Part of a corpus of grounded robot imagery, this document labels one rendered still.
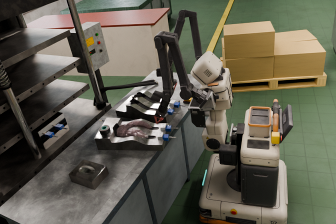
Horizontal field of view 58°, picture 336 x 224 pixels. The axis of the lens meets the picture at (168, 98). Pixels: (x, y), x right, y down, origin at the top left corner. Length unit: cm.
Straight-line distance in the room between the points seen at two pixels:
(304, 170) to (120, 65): 333
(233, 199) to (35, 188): 143
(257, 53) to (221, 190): 214
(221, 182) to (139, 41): 293
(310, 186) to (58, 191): 212
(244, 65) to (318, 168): 167
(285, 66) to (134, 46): 231
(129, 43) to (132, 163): 311
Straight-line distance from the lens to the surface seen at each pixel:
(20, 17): 309
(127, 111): 255
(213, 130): 221
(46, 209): 207
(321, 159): 336
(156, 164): 233
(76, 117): 284
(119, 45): 506
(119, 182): 203
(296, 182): 307
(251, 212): 247
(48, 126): 254
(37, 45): 245
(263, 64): 423
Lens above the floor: 218
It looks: 30 degrees down
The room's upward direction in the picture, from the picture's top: 9 degrees counter-clockwise
